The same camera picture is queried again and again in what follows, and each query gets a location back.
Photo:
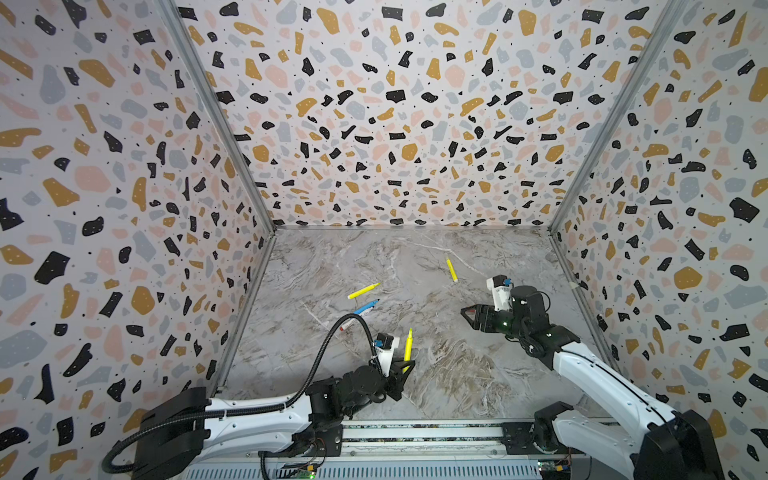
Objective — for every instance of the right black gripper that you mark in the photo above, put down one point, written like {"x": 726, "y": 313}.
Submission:
{"x": 486, "y": 318}

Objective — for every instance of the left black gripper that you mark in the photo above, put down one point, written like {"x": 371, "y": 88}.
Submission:
{"x": 395, "y": 380}

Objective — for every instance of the yellow highlighter pen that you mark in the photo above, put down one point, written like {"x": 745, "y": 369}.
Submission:
{"x": 363, "y": 291}
{"x": 452, "y": 270}
{"x": 408, "y": 346}

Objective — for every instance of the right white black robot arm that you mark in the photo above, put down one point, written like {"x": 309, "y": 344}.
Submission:
{"x": 647, "y": 439}

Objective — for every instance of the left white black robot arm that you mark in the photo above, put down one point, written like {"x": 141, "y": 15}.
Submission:
{"x": 190, "y": 427}

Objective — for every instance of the blue pen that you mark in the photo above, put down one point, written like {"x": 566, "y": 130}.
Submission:
{"x": 367, "y": 307}

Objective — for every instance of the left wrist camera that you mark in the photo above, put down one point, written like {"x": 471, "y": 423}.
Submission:
{"x": 385, "y": 347}

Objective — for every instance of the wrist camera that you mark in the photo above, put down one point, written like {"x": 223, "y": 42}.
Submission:
{"x": 385, "y": 347}
{"x": 500, "y": 287}

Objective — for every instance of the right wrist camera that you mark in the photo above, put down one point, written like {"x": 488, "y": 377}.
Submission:
{"x": 500, "y": 287}

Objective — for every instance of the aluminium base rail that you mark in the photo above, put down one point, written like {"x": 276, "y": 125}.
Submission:
{"x": 417, "y": 449}

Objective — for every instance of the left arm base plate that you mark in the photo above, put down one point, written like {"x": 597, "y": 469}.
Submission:
{"x": 322, "y": 442}

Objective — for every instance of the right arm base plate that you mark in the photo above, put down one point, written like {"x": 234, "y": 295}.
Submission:
{"x": 530, "y": 438}

